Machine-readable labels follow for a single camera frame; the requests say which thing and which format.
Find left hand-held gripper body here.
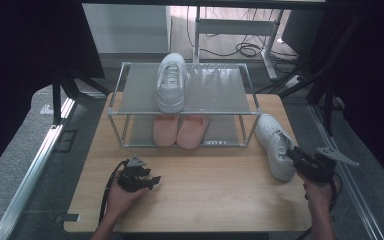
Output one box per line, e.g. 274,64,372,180
116,154,150,194

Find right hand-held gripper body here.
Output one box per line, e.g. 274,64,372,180
295,146,360,184

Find white sneaker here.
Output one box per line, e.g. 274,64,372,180
254,113,297,183
155,52,188,115

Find metal two-tier shoe rack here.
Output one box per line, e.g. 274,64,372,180
106,61,263,149

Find person's left hand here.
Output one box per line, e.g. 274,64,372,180
106,179,148,222

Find person's right hand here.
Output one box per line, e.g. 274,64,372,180
301,172,340,218

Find black metal stand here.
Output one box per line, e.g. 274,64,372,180
51,71,112,126
255,13,365,136

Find white power strip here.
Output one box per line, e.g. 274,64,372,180
284,74,303,90

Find black curtain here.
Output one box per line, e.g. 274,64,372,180
0,0,106,185
313,0,384,194

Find white cabinet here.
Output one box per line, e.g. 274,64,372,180
82,3,172,55

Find left hand-held gripper cable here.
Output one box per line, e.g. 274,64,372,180
98,159,128,225

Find aluminium floor rail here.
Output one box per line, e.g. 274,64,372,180
307,104,384,240
0,96,77,240

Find black floor cables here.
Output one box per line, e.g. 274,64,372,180
185,5,302,64

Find white desk frame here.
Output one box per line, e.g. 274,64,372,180
192,5,286,81

